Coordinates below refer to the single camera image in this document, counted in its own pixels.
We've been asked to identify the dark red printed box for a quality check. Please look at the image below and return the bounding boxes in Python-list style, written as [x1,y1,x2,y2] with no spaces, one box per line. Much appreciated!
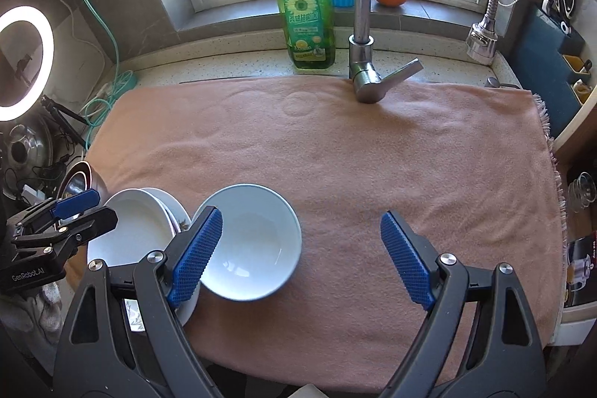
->
[564,232,597,308]

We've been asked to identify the white ring light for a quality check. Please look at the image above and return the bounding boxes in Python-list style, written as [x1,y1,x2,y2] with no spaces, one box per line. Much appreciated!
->
[0,5,56,122]

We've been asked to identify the black tripod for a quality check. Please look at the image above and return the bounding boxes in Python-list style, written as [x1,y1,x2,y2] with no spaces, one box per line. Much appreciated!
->
[40,96,91,151]

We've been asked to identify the red steel bowl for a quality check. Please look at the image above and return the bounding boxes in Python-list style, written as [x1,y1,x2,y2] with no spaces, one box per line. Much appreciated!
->
[60,161,93,196]

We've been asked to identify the glass jar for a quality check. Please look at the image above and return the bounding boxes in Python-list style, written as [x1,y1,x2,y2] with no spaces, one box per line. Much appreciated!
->
[566,172,597,212]

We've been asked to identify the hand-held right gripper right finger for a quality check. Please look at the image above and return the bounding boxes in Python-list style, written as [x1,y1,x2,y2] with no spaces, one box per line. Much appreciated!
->
[380,210,547,398]

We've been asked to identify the steel pot lid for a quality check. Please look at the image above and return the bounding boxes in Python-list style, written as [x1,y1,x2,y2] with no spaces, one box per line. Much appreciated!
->
[0,123,52,198]

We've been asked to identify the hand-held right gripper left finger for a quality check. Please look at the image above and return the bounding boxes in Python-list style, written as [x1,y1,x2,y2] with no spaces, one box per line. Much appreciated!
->
[53,206,225,398]

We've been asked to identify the chrome faucet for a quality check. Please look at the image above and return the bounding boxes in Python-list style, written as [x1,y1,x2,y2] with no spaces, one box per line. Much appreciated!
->
[349,0,490,104]

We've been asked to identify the teal cable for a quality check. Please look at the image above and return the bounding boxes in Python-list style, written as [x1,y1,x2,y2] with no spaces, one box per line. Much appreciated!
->
[65,0,138,151]

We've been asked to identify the peach cloth mat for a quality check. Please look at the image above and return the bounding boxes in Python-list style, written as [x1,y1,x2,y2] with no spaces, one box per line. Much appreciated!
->
[65,74,567,394]

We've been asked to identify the blue knife holder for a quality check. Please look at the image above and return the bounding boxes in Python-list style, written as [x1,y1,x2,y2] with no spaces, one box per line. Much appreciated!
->
[510,4,595,138]

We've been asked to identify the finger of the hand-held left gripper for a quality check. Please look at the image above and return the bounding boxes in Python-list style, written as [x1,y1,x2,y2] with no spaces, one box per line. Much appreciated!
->
[12,208,119,257]
[7,188,101,227]

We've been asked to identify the white plate with leaf print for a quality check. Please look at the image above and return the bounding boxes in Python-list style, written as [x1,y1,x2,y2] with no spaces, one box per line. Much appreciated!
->
[87,188,180,282]

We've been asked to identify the pale green bowl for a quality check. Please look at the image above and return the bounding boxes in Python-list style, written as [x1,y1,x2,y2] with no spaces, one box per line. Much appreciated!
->
[193,184,303,302]

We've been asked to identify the stainless steel bowl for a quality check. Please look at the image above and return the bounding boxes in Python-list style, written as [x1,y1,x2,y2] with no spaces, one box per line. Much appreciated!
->
[58,160,110,210]

